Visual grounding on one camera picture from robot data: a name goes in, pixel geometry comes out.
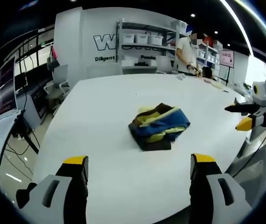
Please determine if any grey mesh office chair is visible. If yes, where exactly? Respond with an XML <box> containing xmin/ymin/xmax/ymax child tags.
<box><xmin>225</xmin><ymin>136</ymin><xmax>266</xmax><ymax>212</ymax></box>

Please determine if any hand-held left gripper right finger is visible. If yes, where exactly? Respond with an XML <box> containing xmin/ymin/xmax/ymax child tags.
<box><xmin>188</xmin><ymin>153</ymin><xmax>253</xmax><ymax>224</ymax></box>

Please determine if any grey metal shelving rack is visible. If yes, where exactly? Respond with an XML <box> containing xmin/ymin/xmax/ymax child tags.
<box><xmin>115</xmin><ymin>19</ymin><xmax>191</xmax><ymax>76</ymax></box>

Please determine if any black tripod stand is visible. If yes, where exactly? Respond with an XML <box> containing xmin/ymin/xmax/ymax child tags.
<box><xmin>12</xmin><ymin>109</ymin><xmax>41</xmax><ymax>155</ymax></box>

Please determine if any black computer monitor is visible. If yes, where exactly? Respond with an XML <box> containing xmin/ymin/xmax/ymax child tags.
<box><xmin>14</xmin><ymin>73</ymin><xmax>28</xmax><ymax>93</ymax></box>

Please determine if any large display screen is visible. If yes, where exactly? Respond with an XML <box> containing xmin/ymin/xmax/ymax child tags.
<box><xmin>0</xmin><ymin>55</ymin><xmax>19</xmax><ymax>122</ymax></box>

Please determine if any pink hanging bag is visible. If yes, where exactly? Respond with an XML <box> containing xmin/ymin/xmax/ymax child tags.
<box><xmin>49</xmin><ymin>45</ymin><xmax>59</xmax><ymax>59</ymax></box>

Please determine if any blue yellow brown garment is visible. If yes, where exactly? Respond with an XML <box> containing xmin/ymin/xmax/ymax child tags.
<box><xmin>128</xmin><ymin>102</ymin><xmax>192</xmax><ymax>152</ymax></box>

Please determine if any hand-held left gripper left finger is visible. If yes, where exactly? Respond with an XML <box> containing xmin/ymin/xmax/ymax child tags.
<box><xmin>15</xmin><ymin>155</ymin><xmax>89</xmax><ymax>224</ymax></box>

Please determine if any pink screen on stand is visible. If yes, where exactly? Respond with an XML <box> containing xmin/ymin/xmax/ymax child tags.
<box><xmin>218</xmin><ymin>49</ymin><xmax>235</xmax><ymax>86</ymax></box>

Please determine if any white storage bin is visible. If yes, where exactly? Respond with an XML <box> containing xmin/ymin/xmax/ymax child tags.
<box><xmin>147</xmin><ymin>34</ymin><xmax>164</xmax><ymax>46</ymax></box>
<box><xmin>122</xmin><ymin>33</ymin><xmax>136</xmax><ymax>44</ymax></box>
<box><xmin>134</xmin><ymin>34</ymin><xmax>149</xmax><ymax>44</ymax></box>

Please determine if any grey hanging bag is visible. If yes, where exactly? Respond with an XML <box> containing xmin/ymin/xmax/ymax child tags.
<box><xmin>46</xmin><ymin>56</ymin><xmax>60</xmax><ymax>70</ymax></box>

